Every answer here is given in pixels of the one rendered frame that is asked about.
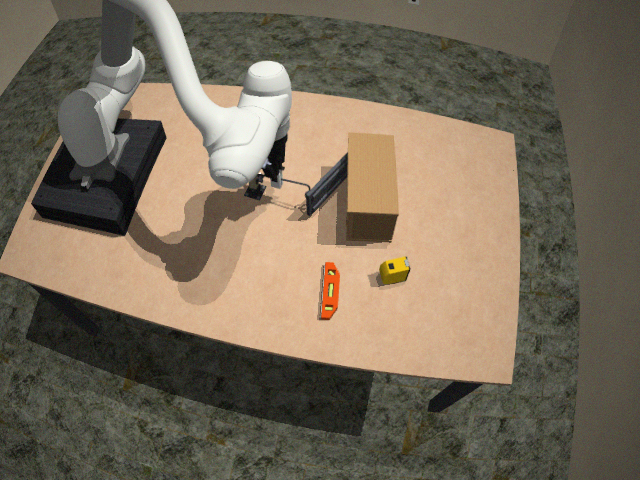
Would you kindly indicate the yellow tape measure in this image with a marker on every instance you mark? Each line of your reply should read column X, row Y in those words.
column 395, row 270

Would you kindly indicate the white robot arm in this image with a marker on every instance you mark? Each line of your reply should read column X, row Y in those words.
column 238, row 142

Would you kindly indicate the brown wooden cabinet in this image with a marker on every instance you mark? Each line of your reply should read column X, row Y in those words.
column 372, row 192

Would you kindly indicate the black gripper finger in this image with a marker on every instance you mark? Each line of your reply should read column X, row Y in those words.
column 281, row 159
column 273, row 170

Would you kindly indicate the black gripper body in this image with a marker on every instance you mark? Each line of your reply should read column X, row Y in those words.
column 278, row 144

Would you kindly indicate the orange spirit level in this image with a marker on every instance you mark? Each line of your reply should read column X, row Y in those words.
column 330, row 303

